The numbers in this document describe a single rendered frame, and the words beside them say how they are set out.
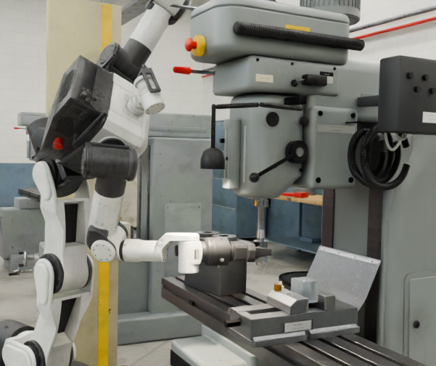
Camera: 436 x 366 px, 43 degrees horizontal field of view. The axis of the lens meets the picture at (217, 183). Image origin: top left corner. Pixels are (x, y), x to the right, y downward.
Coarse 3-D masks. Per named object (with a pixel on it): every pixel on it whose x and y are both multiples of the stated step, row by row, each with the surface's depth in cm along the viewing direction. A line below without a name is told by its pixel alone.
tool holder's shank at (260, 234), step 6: (258, 210) 177; (264, 210) 177; (258, 216) 177; (264, 216) 177; (258, 222) 177; (264, 222) 178; (258, 228) 177; (264, 228) 178; (258, 234) 177; (264, 234) 178; (258, 240) 178
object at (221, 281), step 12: (204, 264) 201; (228, 264) 195; (240, 264) 198; (192, 276) 206; (204, 276) 201; (216, 276) 195; (228, 276) 195; (240, 276) 199; (204, 288) 201; (216, 288) 195; (228, 288) 195; (240, 288) 199
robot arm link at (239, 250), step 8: (216, 240) 172; (224, 240) 173; (240, 240) 180; (224, 248) 171; (232, 248) 173; (240, 248) 172; (248, 248) 172; (224, 256) 171; (232, 256) 173; (240, 256) 173; (248, 256) 172; (216, 264) 173; (224, 264) 174
